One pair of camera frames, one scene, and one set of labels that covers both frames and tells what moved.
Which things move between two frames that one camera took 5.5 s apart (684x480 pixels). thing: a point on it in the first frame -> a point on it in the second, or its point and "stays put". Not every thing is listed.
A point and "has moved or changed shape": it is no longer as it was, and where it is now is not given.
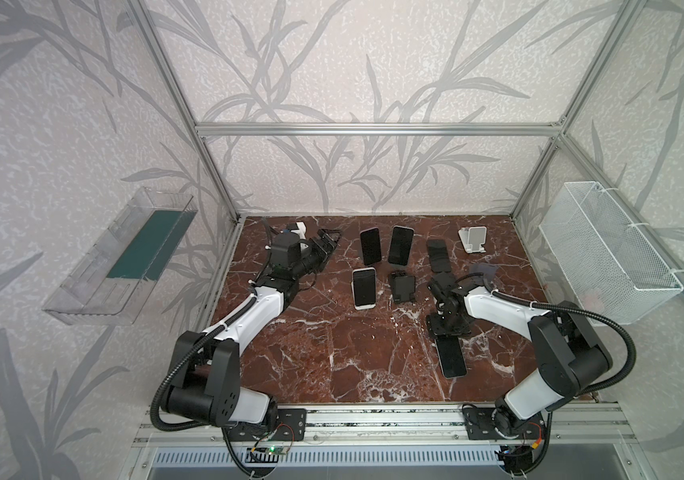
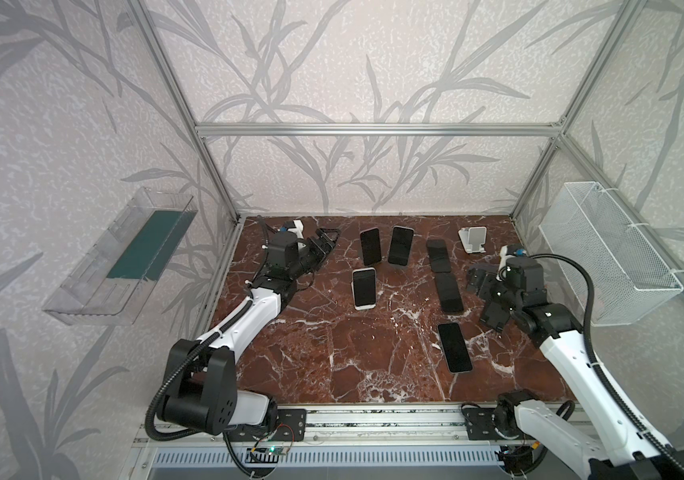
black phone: (439, 255) stays put
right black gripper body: (449, 322) -> (492, 288)
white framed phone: (363, 281) stays put
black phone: (451, 356) has moved or changed shape
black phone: (401, 245) stays put
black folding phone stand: (403, 286) -> (477, 275)
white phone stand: (473, 238) stays put
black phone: (370, 241) stays put
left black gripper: (318, 248) stays put
